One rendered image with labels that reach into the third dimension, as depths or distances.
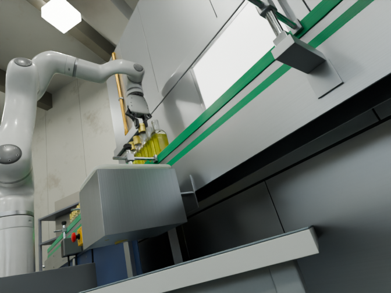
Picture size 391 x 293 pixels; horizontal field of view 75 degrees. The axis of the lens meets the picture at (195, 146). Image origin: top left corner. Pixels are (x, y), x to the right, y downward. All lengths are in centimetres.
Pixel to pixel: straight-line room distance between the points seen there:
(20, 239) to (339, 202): 87
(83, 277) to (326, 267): 64
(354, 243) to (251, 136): 35
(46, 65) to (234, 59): 79
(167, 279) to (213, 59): 81
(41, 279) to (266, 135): 61
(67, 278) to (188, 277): 42
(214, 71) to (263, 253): 76
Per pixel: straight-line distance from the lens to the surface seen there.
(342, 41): 55
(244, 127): 63
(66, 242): 149
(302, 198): 78
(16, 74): 116
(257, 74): 65
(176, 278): 46
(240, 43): 97
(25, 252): 91
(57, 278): 78
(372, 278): 76
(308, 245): 40
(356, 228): 74
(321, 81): 53
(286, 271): 45
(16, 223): 92
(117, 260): 112
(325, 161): 75
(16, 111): 111
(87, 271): 84
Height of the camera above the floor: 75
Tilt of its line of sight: 23 degrees up
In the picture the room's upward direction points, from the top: 16 degrees counter-clockwise
